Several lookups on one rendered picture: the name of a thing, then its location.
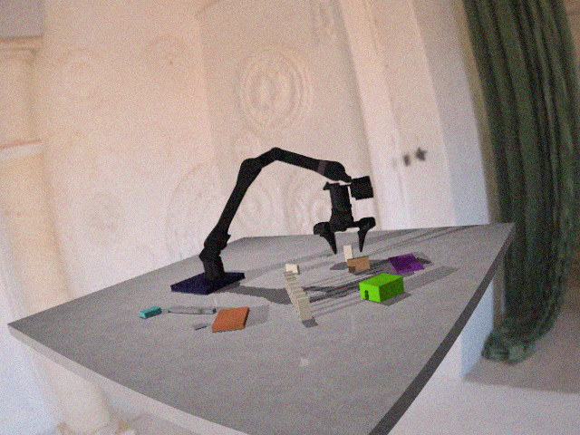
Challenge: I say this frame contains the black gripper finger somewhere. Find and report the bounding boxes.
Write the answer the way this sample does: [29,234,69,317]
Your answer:
[357,229,370,252]
[320,232,336,255]

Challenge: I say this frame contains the purple flat rectangular block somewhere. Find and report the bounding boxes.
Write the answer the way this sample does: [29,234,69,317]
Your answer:
[389,254,423,275]

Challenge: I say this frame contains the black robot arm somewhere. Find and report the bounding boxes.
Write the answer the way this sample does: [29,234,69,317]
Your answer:
[198,147,374,280]

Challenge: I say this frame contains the green block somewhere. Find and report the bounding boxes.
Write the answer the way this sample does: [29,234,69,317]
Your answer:
[359,273,404,302]

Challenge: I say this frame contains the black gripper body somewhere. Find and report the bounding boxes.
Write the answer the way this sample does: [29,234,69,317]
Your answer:
[313,201,376,235]

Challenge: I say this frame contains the teal rectangular block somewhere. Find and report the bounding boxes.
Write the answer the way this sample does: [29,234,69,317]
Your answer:
[140,306,162,318]

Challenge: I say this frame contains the grey long bar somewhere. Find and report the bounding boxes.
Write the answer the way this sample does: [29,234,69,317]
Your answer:
[168,306,216,314]

